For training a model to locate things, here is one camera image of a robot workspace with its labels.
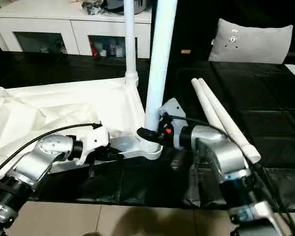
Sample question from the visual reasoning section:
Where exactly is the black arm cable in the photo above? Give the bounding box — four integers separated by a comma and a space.
0, 122, 103, 177
166, 115, 295, 236

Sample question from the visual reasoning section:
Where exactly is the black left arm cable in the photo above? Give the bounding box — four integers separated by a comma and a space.
0, 122, 103, 177

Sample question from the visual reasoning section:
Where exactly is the white plastic table leg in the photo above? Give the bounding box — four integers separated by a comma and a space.
191, 78, 231, 135
124, 0, 139, 86
137, 0, 179, 155
197, 77, 262, 165

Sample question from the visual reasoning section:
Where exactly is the black box with gold label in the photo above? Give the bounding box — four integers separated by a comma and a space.
151, 0, 222, 62

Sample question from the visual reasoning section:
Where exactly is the black table mat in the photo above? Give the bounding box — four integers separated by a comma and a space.
0, 50, 295, 212

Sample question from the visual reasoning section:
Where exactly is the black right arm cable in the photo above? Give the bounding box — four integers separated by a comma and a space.
166, 115, 295, 236

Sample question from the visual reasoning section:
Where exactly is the white glass-door cabinet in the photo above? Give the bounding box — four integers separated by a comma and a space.
0, 4, 153, 59

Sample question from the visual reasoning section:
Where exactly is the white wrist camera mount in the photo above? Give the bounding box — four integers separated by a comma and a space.
159, 97, 187, 149
76, 125, 110, 166

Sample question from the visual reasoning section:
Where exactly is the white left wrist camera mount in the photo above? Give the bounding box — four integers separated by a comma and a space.
76, 125, 110, 166

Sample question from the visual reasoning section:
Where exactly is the white plastic table top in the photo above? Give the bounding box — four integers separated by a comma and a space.
0, 76, 164, 180

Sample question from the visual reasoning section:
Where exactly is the grey cushion with metal fittings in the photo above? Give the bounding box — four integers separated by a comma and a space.
207, 18, 294, 64

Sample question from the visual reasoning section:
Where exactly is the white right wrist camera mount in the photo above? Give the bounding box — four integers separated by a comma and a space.
159, 97, 187, 149

